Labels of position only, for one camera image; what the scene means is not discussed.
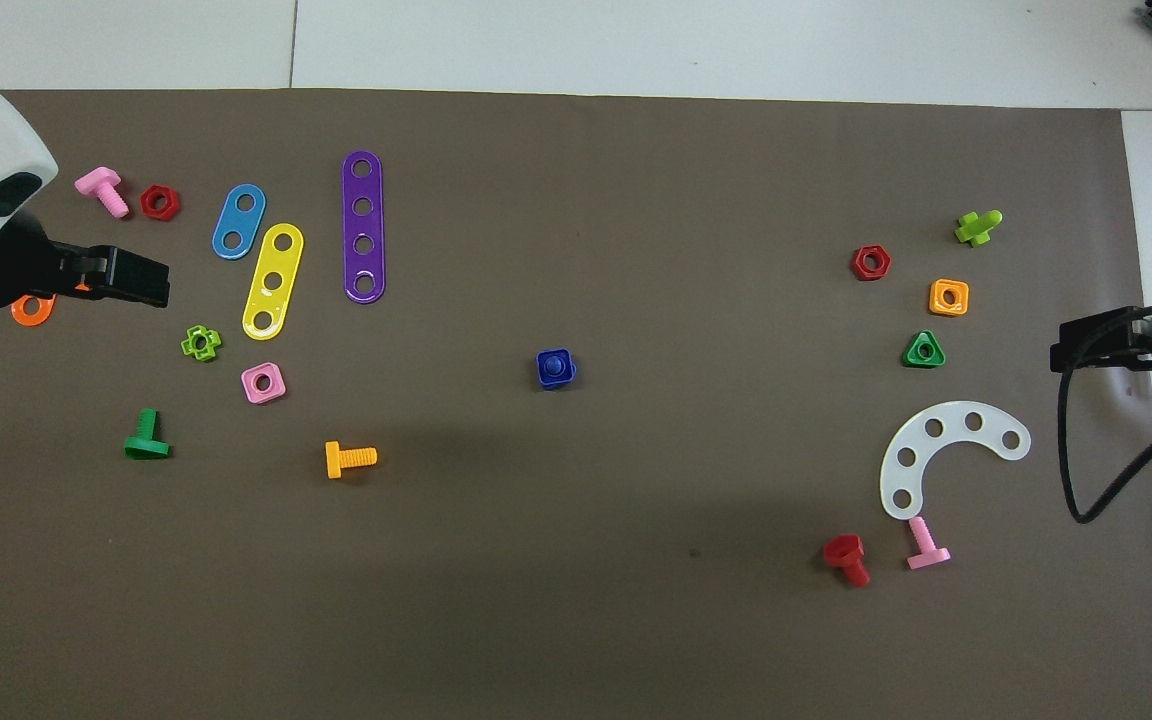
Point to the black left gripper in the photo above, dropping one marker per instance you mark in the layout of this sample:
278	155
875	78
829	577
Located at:
6	265

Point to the blue square plastic nut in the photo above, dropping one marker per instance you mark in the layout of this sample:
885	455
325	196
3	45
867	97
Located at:
542	380

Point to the red hexagonal plastic nut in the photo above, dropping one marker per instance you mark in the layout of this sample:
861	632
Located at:
160	202
857	265

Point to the pink plastic bolt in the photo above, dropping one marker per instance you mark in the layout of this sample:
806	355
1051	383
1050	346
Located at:
101	185
924	545

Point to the orange angled three-hole plate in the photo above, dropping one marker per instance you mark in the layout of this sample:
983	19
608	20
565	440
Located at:
21	318

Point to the light green cross nut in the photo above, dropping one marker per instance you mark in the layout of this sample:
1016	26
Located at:
191	347

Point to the blue two-hole plate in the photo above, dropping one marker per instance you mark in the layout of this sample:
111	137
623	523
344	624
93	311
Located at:
226	240

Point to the yellow three-hole plate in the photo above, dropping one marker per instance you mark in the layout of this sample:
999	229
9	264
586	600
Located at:
261	300

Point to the dark green plastic bolt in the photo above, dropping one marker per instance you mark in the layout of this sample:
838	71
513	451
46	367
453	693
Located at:
146	440

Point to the light green cross bolt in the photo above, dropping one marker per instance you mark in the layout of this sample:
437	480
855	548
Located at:
976	228

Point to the white curved five-hole plate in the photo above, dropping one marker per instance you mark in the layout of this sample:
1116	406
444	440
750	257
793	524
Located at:
951	415

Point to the orange square plastic nut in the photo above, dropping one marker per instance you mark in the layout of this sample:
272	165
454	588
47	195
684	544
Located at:
936	298

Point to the pink square plastic nut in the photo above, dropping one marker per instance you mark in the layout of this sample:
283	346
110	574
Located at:
276	388

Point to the green triangular plastic nut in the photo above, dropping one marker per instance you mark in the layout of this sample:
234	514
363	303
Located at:
911	357

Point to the purple four-hole plate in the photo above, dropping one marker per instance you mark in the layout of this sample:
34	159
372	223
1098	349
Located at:
363	225

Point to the orange plastic bolt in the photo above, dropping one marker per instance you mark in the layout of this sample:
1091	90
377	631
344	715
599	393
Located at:
341	460

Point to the red plastic bolt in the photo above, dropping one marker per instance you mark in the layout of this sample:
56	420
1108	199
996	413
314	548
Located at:
844	552

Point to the brown table mat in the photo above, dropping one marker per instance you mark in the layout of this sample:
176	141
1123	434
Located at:
576	560

